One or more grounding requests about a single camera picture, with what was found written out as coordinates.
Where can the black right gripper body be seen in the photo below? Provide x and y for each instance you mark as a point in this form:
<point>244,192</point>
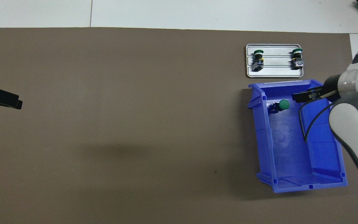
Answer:
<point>331,85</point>

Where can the green push button switch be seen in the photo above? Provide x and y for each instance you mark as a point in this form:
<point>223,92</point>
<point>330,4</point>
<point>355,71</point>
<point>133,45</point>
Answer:
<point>297,59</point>
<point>284,104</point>
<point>257,60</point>

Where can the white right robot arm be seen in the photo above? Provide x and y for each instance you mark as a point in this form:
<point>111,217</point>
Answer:
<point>356,124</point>

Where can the silver metal tray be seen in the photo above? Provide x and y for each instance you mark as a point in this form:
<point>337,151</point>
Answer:
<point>278,71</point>

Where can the blue plastic storage bin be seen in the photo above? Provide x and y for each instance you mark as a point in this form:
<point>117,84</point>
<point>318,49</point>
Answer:
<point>287,155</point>

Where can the brown table mat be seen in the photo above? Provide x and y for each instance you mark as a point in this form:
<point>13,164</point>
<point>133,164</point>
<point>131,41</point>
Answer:
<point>135,77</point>

